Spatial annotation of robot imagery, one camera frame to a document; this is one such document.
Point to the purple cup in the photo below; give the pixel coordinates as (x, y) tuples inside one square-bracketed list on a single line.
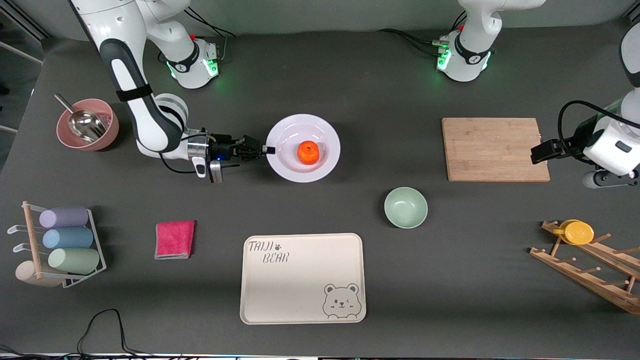
[(64, 217)]

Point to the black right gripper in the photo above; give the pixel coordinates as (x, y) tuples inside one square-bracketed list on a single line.
[(222, 149)]

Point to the beige cup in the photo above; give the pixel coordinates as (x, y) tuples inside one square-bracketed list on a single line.
[(27, 274)]

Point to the orange fruit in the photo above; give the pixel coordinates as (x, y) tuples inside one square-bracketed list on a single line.
[(308, 152)]

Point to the green cup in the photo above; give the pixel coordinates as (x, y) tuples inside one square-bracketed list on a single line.
[(74, 260)]

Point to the wooden peg rack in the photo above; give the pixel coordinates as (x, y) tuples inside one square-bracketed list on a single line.
[(590, 280)]

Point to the beige bear tray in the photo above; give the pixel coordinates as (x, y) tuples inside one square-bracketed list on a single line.
[(300, 285)]

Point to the wooden cutting board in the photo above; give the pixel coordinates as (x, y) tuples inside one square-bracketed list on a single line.
[(495, 150)]

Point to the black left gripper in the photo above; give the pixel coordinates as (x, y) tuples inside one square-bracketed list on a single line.
[(571, 145)]

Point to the pink folded cloth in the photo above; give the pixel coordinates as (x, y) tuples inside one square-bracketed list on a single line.
[(174, 240)]

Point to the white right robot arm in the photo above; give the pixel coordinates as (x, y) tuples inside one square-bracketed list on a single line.
[(145, 120)]

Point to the pale green bowl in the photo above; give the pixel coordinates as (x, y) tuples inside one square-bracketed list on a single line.
[(405, 207)]

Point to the metal scoop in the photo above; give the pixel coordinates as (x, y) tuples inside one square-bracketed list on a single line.
[(85, 125)]

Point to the white round plate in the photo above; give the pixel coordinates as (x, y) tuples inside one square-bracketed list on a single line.
[(285, 160)]

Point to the blue cup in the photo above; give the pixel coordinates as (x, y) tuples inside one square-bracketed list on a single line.
[(67, 238)]

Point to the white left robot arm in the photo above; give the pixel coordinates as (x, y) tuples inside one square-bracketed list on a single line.
[(467, 57)]

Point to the yellow cup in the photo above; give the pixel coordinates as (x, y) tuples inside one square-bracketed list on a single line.
[(579, 233)]

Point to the pink bowl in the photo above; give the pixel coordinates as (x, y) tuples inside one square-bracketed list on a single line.
[(107, 132)]

